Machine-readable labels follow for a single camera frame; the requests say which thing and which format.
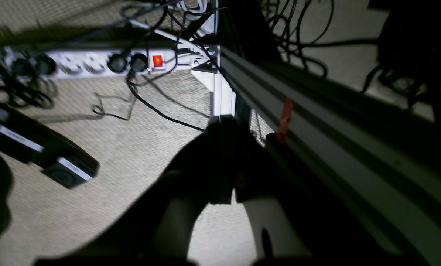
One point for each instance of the aluminium table frame rail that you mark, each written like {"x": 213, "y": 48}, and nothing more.
{"x": 388, "y": 156}

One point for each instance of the white power strip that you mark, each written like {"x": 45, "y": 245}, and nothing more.
{"x": 86, "y": 63}

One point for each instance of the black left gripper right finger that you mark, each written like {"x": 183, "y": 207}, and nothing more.
{"x": 298, "y": 219}

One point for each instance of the black power adapter brick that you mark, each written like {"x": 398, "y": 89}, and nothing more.
{"x": 30, "y": 141}

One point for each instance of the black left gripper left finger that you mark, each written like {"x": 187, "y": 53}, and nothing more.
{"x": 156, "y": 229}

